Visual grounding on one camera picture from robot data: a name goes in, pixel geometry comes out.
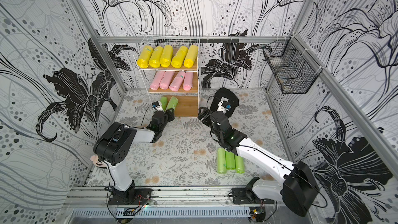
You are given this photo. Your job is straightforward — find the green trash bag roll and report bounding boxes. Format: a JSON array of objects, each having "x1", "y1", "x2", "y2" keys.
[
  {"x1": 160, "y1": 96, "x2": 168, "y2": 111},
  {"x1": 235, "y1": 156, "x2": 245, "y2": 174},
  {"x1": 217, "y1": 148, "x2": 227, "y2": 174},
  {"x1": 225, "y1": 151, "x2": 235, "y2": 170},
  {"x1": 165, "y1": 96, "x2": 179, "y2": 113}
]

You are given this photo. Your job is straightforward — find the pink trash bag roll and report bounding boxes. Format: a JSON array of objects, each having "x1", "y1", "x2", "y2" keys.
[
  {"x1": 183, "y1": 71, "x2": 194, "y2": 91},
  {"x1": 159, "y1": 71, "x2": 175, "y2": 90},
  {"x1": 169, "y1": 71, "x2": 186, "y2": 92},
  {"x1": 150, "y1": 71, "x2": 165, "y2": 90}
]

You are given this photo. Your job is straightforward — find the yellow trash bag roll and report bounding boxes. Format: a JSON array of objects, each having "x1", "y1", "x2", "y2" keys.
[
  {"x1": 183, "y1": 45, "x2": 199, "y2": 68},
  {"x1": 137, "y1": 45, "x2": 153, "y2": 68},
  {"x1": 171, "y1": 46, "x2": 188, "y2": 68},
  {"x1": 160, "y1": 45, "x2": 173, "y2": 67},
  {"x1": 148, "y1": 46, "x2": 164, "y2": 68}
]

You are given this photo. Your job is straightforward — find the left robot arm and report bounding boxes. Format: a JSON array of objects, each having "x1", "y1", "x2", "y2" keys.
[{"x1": 93, "y1": 108, "x2": 175, "y2": 192}]

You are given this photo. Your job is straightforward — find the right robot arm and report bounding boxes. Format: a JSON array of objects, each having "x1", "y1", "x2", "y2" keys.
[{"x1": 198, "y1": 107, "x2": 320, "y2": 217}]

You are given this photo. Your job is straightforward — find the black cap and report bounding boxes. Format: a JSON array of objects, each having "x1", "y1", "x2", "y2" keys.
[{"x1": 210, "y1": 88, "x2": 239, "y2": 118}]

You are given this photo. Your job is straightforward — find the plush toy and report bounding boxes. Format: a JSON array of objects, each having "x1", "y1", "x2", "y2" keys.
[{"x1": 90, "y1": 155, "x2": 108, "y2": 169}]

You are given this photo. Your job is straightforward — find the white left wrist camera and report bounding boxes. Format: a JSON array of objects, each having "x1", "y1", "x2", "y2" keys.
[{"x1": 152, "y1": 101, "x2": 164, "y2": 112}]

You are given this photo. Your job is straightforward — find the white wire wooden shelf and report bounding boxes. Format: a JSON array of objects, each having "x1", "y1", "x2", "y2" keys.
[{"x1": 135, "y1": 36, "x2": 200, "y2": 117}]

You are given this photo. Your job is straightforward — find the black wire wall basket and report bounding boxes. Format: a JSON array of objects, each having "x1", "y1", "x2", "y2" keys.
[{"x1": 262, "y1": 39, "x2": 318, "y2": 95}]

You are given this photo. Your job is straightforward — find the metal base rail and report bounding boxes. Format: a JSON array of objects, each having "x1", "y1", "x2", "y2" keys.
[{"x1": 64, "y1": 186, "x2": 298, "y2": 220}]

